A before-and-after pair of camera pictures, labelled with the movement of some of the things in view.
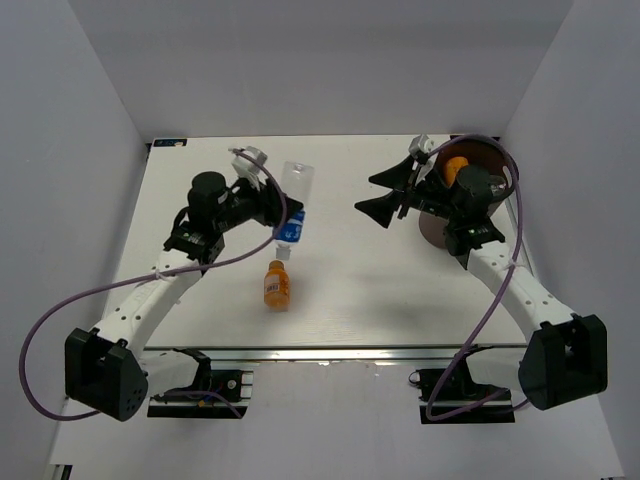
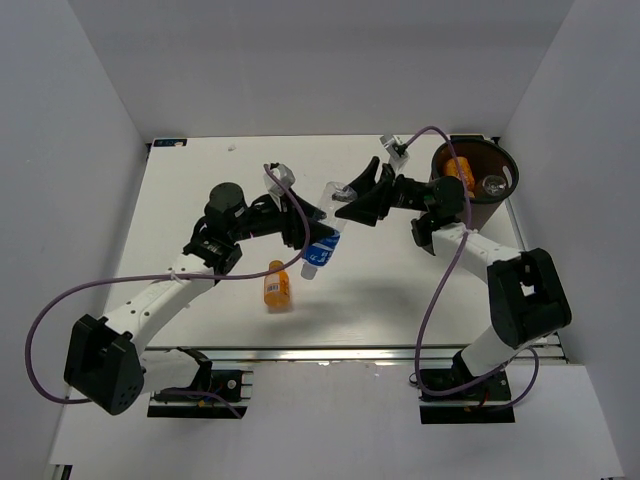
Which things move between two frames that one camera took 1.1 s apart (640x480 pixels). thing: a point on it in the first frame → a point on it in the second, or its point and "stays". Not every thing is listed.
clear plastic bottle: [497, 185] stays
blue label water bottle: [297, 178] → [336, 213]
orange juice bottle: [452, 165] stays
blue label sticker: [172, 142] stays
